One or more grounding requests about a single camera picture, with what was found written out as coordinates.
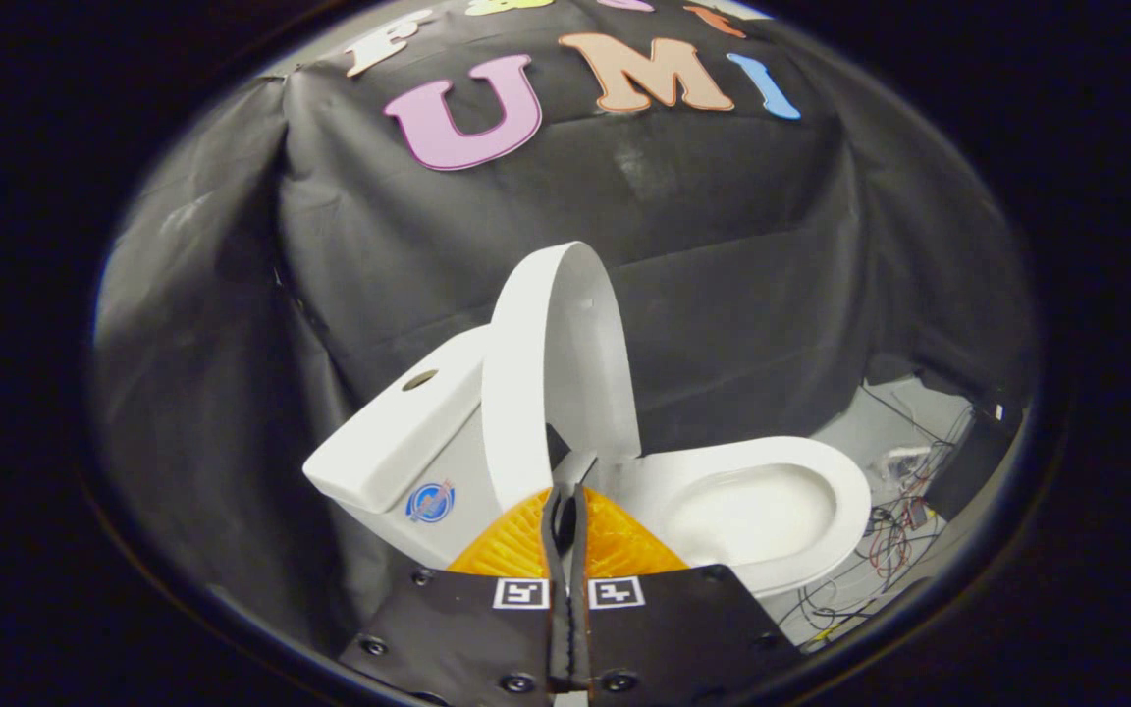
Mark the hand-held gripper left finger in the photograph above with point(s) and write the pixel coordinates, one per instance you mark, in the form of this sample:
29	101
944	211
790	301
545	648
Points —
457	638

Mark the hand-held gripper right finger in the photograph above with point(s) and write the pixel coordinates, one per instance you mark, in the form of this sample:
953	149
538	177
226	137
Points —
683	638

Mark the white toilet lid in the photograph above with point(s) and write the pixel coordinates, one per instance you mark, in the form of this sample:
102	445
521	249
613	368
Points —
575	363

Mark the white ceramic toilet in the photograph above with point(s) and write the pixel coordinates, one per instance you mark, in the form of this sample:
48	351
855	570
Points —
399	432

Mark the black box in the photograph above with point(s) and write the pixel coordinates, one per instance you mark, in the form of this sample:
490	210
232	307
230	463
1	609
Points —
968	466

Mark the black backdrop cloth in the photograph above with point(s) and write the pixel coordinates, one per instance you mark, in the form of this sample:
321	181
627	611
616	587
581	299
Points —
723	245

